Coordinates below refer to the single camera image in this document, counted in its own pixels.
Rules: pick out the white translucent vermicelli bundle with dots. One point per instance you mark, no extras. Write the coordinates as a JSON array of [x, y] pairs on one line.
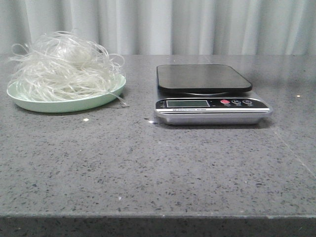
[[61, 67]]

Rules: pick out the silver black kitchen scale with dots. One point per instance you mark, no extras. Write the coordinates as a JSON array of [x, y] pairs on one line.
[[207, 94]]

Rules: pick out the white pleated curtain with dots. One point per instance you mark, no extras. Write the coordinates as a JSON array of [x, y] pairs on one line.
[[158, 27]]

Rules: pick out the pale green round plate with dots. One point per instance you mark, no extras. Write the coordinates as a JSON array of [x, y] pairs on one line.
[[68, 105]]

